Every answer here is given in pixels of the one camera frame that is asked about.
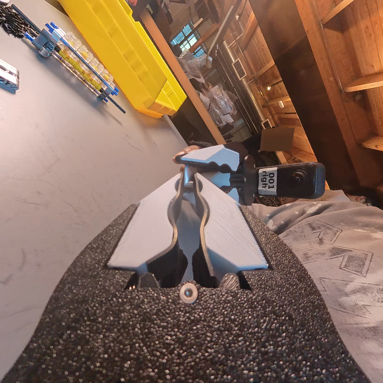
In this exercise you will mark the window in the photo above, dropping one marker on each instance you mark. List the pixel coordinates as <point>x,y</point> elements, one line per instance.
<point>185,39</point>

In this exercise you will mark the pile of black pins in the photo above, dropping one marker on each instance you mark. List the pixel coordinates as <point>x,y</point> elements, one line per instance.
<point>15,21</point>

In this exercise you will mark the person's right hand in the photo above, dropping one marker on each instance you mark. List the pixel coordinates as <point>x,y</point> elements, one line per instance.
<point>187,150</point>

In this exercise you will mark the wooden workbench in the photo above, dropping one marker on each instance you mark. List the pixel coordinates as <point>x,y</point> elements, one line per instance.
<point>208,116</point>

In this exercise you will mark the heap of clear plastic bags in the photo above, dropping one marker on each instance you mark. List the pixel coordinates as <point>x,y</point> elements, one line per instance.
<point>215,98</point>

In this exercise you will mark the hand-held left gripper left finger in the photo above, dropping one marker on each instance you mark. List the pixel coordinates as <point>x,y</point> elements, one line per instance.
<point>143,233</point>

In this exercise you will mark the silver ventilation duct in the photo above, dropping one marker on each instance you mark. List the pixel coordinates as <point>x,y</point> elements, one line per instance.
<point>239,74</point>

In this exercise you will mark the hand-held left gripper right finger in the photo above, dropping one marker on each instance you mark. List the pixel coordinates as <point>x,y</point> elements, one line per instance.
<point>230,236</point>

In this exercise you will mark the grey desk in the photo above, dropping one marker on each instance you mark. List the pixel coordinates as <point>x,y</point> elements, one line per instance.
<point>74,164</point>

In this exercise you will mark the yellow plastic bin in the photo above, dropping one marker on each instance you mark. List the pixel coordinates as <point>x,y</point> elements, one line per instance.
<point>119,45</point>
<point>149,111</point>

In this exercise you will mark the clear cylinder engine assembly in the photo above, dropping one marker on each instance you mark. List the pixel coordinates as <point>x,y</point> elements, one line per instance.
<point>74,56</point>

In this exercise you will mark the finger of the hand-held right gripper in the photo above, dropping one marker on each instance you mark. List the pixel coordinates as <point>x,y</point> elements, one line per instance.
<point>229,187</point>
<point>218,155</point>

